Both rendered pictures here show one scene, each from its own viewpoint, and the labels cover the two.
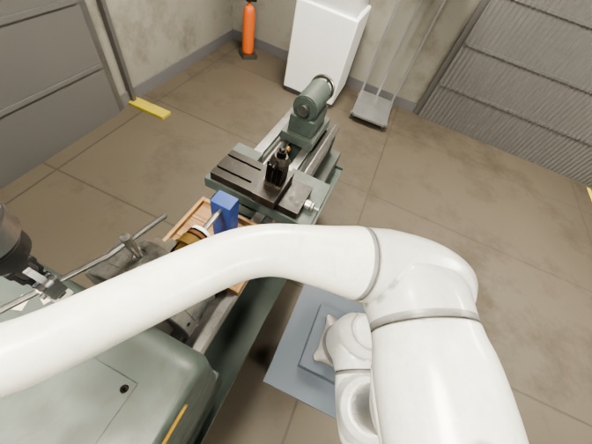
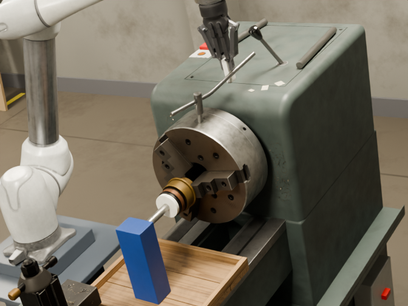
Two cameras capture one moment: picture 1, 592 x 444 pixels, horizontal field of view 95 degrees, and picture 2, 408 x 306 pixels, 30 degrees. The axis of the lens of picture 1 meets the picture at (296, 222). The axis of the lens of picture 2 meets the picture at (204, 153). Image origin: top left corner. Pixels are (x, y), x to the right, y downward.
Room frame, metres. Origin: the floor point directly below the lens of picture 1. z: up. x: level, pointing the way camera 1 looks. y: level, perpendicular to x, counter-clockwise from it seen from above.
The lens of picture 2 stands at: (1.89, 1.24, 2.13)
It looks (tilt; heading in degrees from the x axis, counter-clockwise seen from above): 28 degrees down; 209
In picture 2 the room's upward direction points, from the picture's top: 12 degrees counter-clockwise
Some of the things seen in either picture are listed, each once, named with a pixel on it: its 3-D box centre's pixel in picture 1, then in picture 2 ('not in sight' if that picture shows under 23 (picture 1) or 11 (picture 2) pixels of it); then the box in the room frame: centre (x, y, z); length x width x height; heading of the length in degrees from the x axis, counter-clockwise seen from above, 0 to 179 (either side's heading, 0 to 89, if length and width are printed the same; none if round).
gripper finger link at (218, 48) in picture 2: (35, 277); (217, 40); (0.08, 0.36, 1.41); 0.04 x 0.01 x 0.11; 171
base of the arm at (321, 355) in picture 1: (344, 339); (33, 240); (0.31, -0.32, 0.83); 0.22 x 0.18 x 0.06; 172
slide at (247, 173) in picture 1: (262, 182); not in sight; (0.83, 0.20, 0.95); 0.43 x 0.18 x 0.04; 81
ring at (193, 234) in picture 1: (190, 245); (178, 195); (0.36, 0.29, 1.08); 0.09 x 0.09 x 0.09; 81
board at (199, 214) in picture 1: (218, 242); (164, 283); (0.50, 0.27, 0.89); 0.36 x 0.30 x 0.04; 81
